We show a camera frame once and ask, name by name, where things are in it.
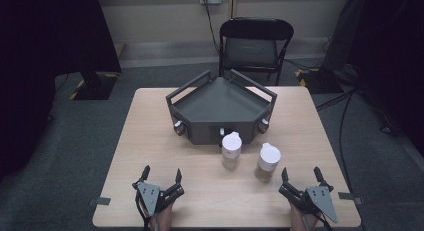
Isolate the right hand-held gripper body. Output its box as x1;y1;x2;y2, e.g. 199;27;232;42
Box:
278;185;339;224

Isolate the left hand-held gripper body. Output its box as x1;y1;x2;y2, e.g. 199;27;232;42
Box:
132;180;185;218

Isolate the white-lidded clear jar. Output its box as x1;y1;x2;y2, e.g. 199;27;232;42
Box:
254;142;282;183
221;131;243;170

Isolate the dark grey corner rack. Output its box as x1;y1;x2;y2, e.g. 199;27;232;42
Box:
165;69;278;149

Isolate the person's left hand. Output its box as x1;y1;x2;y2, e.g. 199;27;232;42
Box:
148;204;174;231

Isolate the person's right hand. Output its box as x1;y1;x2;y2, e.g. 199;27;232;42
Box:
289;204;319;231

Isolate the grey tape strip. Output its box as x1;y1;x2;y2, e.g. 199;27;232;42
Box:
337;191;364;206
88;196;112;207

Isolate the black stand base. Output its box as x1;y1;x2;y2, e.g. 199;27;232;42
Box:
69;70;120;101
294;66;344;95

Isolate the black folding chair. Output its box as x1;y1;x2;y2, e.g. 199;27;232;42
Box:
218;17;295;87

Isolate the dark curtain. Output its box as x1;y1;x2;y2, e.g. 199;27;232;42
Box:
0;0;123;182
346;0;424;155

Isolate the grey hanging cloth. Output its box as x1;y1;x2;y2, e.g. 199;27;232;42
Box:
321;0;368;72

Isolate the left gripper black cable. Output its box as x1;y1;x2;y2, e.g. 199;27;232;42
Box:
134;190;151;231

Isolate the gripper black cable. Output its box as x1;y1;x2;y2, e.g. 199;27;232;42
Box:
134;190;151;231
316;213;335;231

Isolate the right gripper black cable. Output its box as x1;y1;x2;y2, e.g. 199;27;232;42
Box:
316;213;335;231

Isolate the black floor cable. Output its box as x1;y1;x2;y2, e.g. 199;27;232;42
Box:
314;87;359;194

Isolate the black wall socket cable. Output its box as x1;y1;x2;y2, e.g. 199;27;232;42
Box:
203;0;222;56

